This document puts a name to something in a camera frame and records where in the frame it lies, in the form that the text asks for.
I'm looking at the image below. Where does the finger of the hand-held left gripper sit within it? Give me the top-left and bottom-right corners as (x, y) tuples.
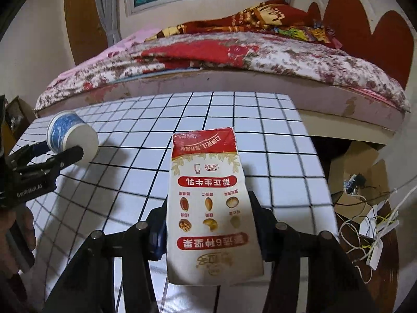
(15, 146), (84, 179)
(12, 140), (50, 164)

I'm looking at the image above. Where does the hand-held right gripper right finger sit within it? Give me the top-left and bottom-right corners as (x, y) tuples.
(246, 191), (380, 313)

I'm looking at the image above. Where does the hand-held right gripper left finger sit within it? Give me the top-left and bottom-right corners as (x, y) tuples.
(42, 199), (170, 313)

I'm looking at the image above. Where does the blue white paper cup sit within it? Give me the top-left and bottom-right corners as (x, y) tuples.
(46, 111), (99, 163)

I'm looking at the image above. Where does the white red milk pouch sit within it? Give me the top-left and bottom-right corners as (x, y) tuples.
(167, 126), (265, 286)

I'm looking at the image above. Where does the person's left hand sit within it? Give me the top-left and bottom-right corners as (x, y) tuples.
(0, 207), (37, 275)

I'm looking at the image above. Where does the small cardboard box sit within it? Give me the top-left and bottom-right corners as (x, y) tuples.
(6, 96), (35, 141)

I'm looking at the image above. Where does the white power strip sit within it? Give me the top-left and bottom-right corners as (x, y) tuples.
(367, 239), (384, 270)

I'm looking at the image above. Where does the brown cardboard box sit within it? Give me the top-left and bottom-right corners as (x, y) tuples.
(328, 140), (392, 229)

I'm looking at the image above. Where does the white gridded tablecloth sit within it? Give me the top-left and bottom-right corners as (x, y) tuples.
(8, 92), (337, 313)

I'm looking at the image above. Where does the pink sheet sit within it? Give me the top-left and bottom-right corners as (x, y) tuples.
(58, 27), (164, 79)

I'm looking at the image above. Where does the brown wooden door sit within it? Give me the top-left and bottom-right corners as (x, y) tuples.
(63, 0), (109, 66)

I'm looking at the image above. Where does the pink bed mattress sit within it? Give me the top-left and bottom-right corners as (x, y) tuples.
(34, 67), (408, 138)

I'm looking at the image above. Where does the floral bedsheet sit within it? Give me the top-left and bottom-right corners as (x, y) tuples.
(34, 33), (412, 114)

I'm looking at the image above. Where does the red printed blanket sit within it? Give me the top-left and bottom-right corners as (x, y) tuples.
(145, 0), (343, 50)

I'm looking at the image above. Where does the red white headboard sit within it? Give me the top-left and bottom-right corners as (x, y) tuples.
(307, 0), (416, 91)

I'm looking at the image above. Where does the white power strip cable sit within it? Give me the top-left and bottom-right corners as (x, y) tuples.
(338, 217), (375, 284)

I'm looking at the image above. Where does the long white cable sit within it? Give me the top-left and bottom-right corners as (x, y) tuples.
(389, 183), (417, 207)

